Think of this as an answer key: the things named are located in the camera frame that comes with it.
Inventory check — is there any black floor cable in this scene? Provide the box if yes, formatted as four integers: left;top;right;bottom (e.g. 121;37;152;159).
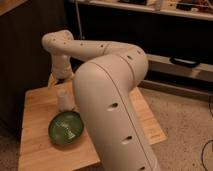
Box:
200;96;213;169

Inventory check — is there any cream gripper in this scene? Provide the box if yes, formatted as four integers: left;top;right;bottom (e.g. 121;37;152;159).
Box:
48;71;74;87

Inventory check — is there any black handle on shelf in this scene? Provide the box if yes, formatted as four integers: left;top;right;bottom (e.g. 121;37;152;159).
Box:
169;58;201;68

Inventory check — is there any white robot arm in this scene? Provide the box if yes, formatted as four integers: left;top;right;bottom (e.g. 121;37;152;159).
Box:
42;30;161;171

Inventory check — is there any green ceramic bowl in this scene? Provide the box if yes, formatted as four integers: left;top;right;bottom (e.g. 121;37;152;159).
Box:
48;111;84;145

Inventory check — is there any white ceramic cup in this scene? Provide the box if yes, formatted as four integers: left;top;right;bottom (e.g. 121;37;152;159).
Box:
57;89;74;111

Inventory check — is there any wooden table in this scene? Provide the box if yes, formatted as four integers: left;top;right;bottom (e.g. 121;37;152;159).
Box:
18;83;166;171

